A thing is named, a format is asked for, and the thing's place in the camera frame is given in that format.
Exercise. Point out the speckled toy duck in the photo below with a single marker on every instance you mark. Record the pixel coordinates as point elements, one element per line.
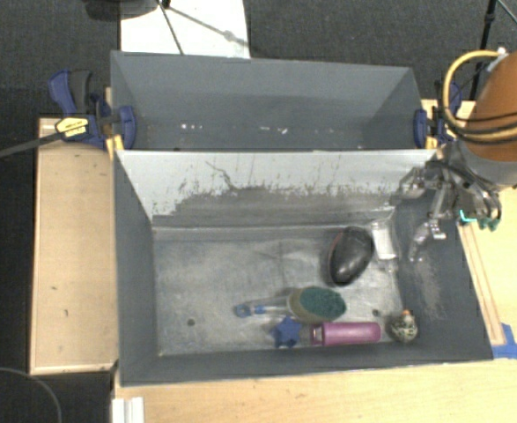
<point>402,328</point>

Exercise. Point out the grey metal bin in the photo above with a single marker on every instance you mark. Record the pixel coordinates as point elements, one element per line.
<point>223,258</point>

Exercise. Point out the pale wood board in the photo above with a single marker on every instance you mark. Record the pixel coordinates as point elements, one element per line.
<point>75,254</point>

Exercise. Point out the black oval object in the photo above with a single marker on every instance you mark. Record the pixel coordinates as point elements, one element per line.
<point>350,256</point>

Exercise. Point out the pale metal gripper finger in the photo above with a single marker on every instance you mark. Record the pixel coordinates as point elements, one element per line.
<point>434,231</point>
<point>414,185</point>

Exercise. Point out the purple bottle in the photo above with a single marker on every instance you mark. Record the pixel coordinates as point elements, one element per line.
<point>348,333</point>

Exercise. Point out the blue star-shaped toy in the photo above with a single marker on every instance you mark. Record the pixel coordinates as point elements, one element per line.
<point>285,332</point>

